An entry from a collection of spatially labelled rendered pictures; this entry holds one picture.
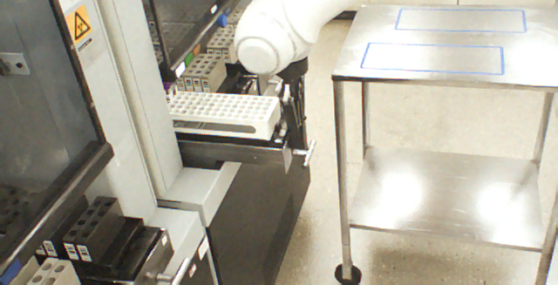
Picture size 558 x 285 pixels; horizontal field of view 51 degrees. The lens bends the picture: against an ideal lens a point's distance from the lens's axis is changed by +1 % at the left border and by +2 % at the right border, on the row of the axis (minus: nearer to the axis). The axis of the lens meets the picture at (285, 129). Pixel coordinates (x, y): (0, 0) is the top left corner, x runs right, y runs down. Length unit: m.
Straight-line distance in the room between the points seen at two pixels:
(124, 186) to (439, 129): 1.82
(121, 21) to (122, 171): 0.28
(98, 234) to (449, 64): 0.93
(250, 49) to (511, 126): 1.97
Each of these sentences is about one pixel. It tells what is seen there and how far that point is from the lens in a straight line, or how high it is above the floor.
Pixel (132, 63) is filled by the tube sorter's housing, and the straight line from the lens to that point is 1.14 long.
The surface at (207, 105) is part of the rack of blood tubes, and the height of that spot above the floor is 0.86.
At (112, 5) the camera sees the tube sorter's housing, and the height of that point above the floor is 1.18.
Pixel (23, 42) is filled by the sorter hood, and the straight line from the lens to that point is 0.89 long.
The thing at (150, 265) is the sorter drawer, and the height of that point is 0.79.
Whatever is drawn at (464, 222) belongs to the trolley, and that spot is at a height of 0.28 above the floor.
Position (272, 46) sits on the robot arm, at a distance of 0.93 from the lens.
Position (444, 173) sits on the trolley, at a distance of 2.02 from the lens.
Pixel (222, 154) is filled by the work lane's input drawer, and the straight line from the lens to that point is 1.32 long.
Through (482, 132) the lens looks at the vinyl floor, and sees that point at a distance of 2.71.
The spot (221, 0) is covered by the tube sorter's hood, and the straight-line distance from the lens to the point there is 1.50.
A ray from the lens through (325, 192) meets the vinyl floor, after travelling 2.36.
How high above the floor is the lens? 1.56
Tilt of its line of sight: 35 degrees down
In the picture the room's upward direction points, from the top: 7 degrees counter-clockwise
